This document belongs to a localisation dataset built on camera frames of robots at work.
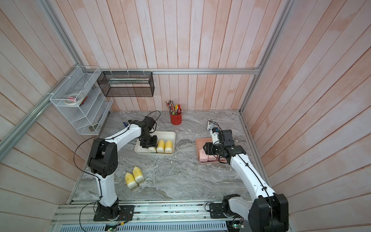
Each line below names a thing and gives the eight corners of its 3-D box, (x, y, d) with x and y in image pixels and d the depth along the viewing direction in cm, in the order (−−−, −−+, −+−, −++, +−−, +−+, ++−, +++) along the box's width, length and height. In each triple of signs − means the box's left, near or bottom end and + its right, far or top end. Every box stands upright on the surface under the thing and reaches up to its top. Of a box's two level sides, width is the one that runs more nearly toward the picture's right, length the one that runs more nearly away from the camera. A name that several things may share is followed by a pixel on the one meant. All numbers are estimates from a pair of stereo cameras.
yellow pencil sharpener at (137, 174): (138, 185, 84) (135, 181, 78) (135, 173, 89) (131, 168, 82) (145, 182, 85) (142, 177, 79) (141, 170, 90) (138, 165, 84)
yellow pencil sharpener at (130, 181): (131, 191, 82) (127, 187, 76) (127, 179, 86) (123, 174, 80) (138, 187, 83) (134, 182, 77) (134, 175, 87) (130, 170, 81)
